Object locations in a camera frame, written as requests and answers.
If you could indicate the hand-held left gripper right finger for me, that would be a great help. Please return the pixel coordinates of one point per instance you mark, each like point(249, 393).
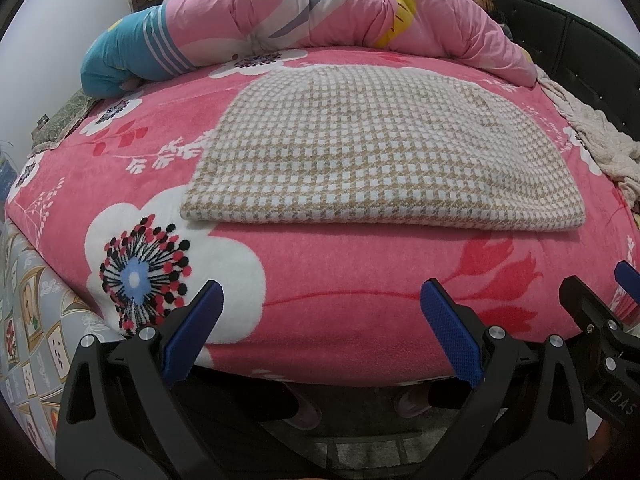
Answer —
point(452, 335)

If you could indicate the green patterned mat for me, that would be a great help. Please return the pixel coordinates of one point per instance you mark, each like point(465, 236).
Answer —
point(65, 117)

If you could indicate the person's left shoe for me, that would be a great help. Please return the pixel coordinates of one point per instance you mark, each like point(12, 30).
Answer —
point(302, 410)

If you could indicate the beige white checked sweater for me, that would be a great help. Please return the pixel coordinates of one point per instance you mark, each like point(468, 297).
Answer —
point(375, 160)

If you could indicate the person's shoe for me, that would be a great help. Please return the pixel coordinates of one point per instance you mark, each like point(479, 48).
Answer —
point(302, 410)
point(415, 400)

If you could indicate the black padded headboard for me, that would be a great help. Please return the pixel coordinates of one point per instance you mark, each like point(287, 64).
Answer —
point(575, 45)

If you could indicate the pink floral blanket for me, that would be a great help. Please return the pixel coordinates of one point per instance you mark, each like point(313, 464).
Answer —
point(350, 285)

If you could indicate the pink printed quilt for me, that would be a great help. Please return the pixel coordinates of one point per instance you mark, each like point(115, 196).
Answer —
point(325, 15)

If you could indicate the grey patterned bed sheet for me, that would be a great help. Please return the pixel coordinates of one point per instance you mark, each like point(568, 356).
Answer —
point(35, 310)

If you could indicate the cream knitted cloth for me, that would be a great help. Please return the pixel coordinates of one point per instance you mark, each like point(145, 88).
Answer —
point(600, 135)

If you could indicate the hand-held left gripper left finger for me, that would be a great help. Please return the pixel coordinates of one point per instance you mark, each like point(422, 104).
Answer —
point(195, 330)

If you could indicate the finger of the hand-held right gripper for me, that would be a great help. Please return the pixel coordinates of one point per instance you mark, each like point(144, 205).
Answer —
point(629, 280)
point(580, 305)

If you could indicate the person's right shoe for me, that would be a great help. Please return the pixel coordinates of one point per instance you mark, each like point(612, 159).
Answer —
point(415, 400)

